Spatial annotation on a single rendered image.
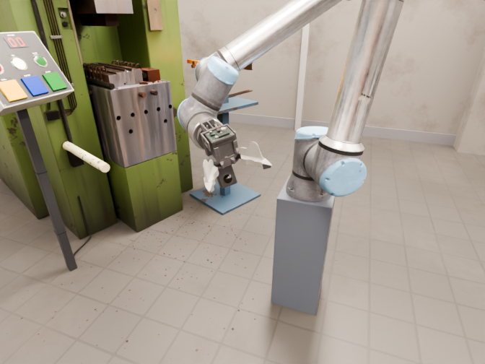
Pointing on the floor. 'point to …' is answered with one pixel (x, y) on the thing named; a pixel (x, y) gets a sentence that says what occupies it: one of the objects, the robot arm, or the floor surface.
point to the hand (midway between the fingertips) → (242, 182)
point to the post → (45, 185)
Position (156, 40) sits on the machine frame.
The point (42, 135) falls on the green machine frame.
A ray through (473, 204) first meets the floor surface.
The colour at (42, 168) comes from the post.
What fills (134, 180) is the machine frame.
